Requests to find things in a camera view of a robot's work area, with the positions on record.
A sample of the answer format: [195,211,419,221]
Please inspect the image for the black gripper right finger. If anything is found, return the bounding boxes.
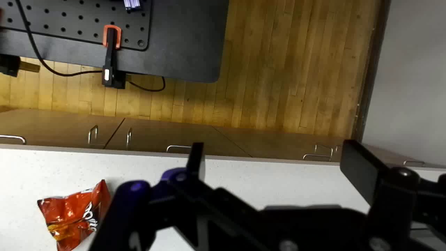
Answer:
[340,138,446,251]

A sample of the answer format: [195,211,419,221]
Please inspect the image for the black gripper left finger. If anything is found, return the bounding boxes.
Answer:
[87,141,262,251]

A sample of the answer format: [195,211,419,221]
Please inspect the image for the orange chip packet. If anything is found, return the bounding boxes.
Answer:
[36,179,112,251]

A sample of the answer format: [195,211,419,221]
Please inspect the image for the wooden lower cabinets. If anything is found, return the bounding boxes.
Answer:
[0,109,437,168]

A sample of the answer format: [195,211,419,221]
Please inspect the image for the orange black bar clamp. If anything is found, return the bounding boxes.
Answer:
[100,24,128,91]

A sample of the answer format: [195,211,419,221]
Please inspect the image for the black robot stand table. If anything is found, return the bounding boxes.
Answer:
[0,0,230,85]

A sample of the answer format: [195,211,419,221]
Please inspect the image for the black clamp with brass bar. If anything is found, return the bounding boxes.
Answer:
[0,52,41,78]

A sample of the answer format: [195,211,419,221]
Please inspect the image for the silver drawer handle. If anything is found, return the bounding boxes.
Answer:
[124,127,135,151]
[0,134,27,145]
[301,144,341,162]
[85,124,100,147]
[164,144,193,155]

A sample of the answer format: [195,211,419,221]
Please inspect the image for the thin black floor cable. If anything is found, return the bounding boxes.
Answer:
[13,0,167,94]

